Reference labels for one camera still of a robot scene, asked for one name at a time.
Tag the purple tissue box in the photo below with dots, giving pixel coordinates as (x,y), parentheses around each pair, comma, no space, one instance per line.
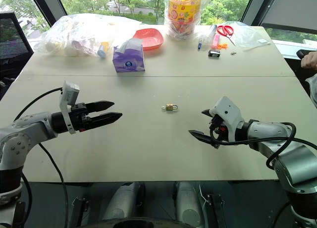
(128,60)

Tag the bystander bare hand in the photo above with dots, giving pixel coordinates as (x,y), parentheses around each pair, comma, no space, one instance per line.
(310,60)

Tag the large clear bag of items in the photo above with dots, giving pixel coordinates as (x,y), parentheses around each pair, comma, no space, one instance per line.
(74,37)

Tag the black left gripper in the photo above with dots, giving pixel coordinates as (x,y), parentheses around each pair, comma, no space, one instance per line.
(79,119)

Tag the black mesh office chair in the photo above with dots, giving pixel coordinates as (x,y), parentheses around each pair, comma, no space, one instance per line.
(12,42)

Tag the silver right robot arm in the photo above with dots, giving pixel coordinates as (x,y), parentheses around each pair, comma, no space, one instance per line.
(292,161)

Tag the small orange plastic piece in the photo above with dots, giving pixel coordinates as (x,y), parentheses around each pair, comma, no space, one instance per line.
(223,46)

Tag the black metal bracket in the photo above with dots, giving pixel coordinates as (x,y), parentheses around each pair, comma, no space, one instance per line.
(79,213)
(216,210)

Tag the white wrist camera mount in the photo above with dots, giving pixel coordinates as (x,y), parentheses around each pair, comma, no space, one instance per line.
(67,94)
(229,114)

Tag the flat clear plastic bag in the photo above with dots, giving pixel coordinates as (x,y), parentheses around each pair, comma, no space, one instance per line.
(247,36)

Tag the grey roller blind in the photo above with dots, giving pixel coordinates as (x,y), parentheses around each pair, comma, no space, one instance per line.
(294,7)

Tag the blue and yellow glue tube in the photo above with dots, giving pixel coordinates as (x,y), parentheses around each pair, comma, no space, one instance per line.
(102,50)

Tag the silver robot leg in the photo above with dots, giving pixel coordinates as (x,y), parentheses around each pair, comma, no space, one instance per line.
(189,203)
(123,200)

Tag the pink plastic stick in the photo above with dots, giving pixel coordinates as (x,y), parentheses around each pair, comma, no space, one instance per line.
(216,41)

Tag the small clear plastic packet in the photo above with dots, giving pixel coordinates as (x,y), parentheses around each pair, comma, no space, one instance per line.
(206,33)

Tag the black window frame pillar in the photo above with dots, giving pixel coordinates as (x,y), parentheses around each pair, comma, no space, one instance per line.
(255,7)
(47,5)

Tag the dark rounded robot base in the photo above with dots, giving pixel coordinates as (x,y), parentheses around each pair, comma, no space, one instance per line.
(138,223)

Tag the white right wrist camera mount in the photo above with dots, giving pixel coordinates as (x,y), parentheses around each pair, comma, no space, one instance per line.
(229,114)

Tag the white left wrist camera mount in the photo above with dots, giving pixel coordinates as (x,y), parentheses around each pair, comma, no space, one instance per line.
(67,94)

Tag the blue pen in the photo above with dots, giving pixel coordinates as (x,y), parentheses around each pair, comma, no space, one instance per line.
(199,44)

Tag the red plastic plate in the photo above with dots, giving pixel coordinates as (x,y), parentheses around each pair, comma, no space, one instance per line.
(148,38)

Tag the small black box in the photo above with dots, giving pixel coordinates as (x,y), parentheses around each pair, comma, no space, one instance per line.
(214,53)

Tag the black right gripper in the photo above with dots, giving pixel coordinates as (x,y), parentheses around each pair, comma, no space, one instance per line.
(219,129)

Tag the small brass padlock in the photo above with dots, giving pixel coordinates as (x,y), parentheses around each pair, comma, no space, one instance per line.
(170,107)

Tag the yellow jar in plastic bag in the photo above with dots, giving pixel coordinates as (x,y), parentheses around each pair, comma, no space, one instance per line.
(182,15)

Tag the bystander grey clothing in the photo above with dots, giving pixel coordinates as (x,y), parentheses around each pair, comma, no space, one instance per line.
(313,89)

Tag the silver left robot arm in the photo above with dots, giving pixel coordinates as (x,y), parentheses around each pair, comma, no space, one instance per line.
(15,138)

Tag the black chair armrest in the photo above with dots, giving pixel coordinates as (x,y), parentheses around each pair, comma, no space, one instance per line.
(301,54)

